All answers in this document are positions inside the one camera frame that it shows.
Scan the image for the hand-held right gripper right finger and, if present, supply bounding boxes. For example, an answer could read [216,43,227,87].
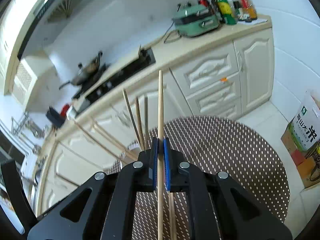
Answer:
[163,137,293,240]

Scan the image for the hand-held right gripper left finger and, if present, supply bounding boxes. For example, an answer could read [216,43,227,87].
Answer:
[27,137,159,240]

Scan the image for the light wooden chopstick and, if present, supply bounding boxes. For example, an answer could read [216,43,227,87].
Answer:
[122,89,142,149]
[144,95,150,150]
[74,120,127,154]
[91,120,124,147]
[135,97,146,149]
[157,70,164,240]

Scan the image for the brown polka dot tablecloth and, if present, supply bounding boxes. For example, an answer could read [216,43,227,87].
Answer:
[105,116,290,240]

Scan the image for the white mug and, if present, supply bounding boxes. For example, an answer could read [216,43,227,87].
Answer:
[66,105,77,119]

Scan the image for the black glass gas hob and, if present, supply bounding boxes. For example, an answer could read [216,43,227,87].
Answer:
[85,47,156,104]

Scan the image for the black induction cooker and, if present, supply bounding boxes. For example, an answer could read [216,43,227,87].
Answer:
[72,64,110,99]

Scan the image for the black rectangular container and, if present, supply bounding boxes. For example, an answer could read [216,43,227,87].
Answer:
[46,107,66,128]

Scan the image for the steel wok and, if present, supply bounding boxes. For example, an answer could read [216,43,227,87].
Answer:
[59,51,104,90]

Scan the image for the glass wok lid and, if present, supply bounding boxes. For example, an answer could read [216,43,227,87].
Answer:
[78,55,102,77]

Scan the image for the beige stone countertop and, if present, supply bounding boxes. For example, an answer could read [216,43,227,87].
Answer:
[35,14,273,215]

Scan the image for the metal utensil rack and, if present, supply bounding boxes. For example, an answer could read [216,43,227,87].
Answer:
[11,112,50,155]

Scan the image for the cream kitchen base cabinet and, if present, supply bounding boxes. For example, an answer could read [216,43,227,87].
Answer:
[35,27,275,218]

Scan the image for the cardboard box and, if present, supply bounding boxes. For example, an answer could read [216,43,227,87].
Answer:
[280,120,320,189]

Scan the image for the white green rice bag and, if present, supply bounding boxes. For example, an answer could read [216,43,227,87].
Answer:
[289,91,320,153]

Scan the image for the green electric grill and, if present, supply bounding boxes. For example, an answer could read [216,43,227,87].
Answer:
[172,5,222,37]

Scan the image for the cream lattice upper cabinet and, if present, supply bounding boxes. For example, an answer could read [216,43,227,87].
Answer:
[4,55,58,110]

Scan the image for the yellow cap green bottle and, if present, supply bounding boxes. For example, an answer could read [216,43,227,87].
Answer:
[215,0,238,25]

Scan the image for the dark olive oil bottle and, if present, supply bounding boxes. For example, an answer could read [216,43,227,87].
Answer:
[210,0,222,18]

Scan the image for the white paper sheet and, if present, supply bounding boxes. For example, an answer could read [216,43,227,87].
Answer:
[236,17,268,27]

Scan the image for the dark soy sauce bottle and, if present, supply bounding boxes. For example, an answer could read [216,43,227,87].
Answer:
[229,0,244,20]

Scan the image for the beige folding fan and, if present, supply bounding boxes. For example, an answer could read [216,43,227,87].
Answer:
[46,0,83,23]

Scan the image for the red sauce bottle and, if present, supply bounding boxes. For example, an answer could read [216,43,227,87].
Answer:
[237,0,258,20]

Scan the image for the range hood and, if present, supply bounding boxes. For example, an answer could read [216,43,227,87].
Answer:
[4,0,75,95]

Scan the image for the black power cable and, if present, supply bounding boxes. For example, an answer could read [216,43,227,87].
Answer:
[164,21,182,44]

